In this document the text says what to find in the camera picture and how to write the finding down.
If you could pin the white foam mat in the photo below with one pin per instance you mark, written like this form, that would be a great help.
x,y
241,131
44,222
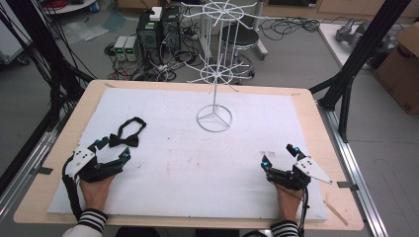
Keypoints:
x,y
184,154

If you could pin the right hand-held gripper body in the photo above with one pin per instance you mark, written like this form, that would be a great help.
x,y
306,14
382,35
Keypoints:
x,y
298,174

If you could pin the black bow tie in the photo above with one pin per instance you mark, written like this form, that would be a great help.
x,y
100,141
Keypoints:
x,y
126,133

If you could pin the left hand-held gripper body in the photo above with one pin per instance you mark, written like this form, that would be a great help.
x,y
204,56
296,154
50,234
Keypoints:
x,y
86,164

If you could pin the brown cardboard box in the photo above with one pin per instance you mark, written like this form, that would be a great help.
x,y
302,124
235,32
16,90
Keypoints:
x,y
399,69

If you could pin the person's right hand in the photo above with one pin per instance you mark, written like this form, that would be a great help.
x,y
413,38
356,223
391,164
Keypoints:
x,y
288,204

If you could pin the black round stool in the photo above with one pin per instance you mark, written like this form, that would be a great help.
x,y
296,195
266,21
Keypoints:
x,y
239,42

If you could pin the person's left hand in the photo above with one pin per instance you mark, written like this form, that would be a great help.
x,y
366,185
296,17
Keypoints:
x,y
96,193

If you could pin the wooden stick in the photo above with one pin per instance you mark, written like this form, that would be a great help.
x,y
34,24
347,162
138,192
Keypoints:
x,y
335,212

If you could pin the white power supply unit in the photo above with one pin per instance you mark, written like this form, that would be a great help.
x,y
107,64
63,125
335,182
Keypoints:
x,y
131,48
120,48

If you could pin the white box on computer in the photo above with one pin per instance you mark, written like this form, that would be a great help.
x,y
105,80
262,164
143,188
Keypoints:
x,y
156,14

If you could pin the black metal frame post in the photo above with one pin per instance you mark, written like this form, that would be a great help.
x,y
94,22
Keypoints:
x,y
359,62
49,52

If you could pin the black computer tower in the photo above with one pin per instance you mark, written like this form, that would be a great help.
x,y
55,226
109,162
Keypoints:
x,y
158,33

